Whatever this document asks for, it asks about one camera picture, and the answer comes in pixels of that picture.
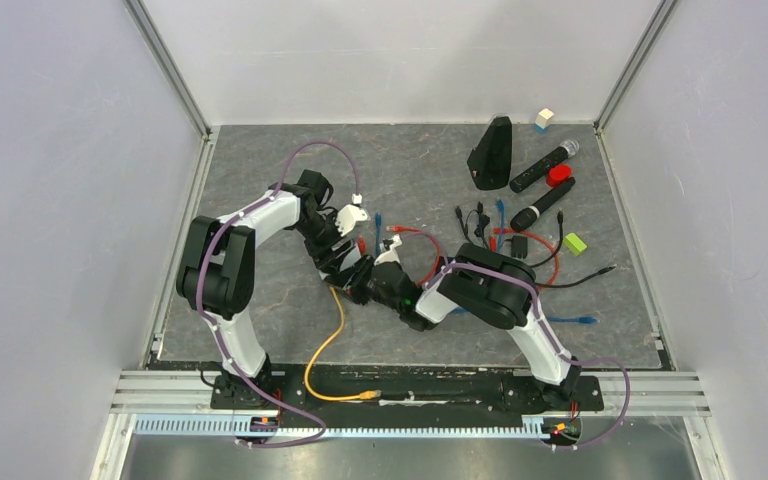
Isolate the green block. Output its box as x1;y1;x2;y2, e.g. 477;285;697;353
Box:
563;232;588;256

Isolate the red ethernet cable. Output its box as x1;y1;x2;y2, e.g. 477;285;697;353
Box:
356;225;445;287
488;227;562;287

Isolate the red round cap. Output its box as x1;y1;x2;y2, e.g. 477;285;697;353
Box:
546;164;572;188

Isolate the white blue block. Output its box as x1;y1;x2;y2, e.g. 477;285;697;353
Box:
534;108;555;133

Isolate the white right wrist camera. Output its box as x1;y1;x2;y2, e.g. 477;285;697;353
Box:
374;234;402;266

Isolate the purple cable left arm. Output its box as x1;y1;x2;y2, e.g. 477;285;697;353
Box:
195;140;363;452

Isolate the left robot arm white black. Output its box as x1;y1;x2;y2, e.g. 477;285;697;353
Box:
175;170;369;408

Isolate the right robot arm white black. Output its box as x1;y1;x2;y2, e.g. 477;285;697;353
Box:
325;244;581;408

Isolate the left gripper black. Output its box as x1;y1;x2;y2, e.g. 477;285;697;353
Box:
292;211;356;275

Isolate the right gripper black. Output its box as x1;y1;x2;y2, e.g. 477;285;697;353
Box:
326;252;404;313

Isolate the black microphone silver head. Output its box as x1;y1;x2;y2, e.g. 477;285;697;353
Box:
509;139;579;193

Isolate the aluminium frame rail front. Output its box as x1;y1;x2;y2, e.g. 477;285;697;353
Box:
111;371;711;440

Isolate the black microphone lower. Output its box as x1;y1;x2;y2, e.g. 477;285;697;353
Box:
509;177;576;232

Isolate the yellow ethernet cable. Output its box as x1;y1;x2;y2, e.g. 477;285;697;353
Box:
303;286;384;403

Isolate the black power adapter plug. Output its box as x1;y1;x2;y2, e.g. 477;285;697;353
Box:
510;236;529;260

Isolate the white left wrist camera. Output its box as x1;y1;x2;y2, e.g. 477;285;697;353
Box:
335;194;370;237

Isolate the black wedge shaped stand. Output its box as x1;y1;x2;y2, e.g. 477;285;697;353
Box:
466;115;513;191

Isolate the thin black adapter cord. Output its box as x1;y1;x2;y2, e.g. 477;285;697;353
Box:
454;201;514;253

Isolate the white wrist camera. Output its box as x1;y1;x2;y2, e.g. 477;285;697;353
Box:
335;194;370;237
374;234;402;266

